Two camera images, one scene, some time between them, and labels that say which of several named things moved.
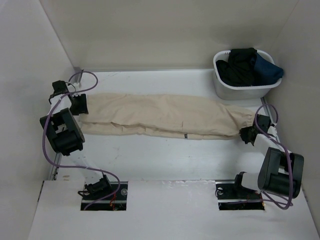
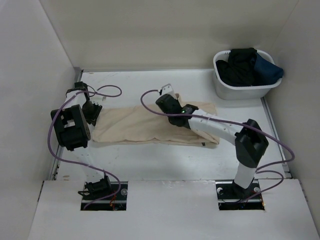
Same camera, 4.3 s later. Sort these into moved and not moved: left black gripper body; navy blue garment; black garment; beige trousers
Moved: left black gripper body; beige trousers
Not moved: black garment; navy blue garment
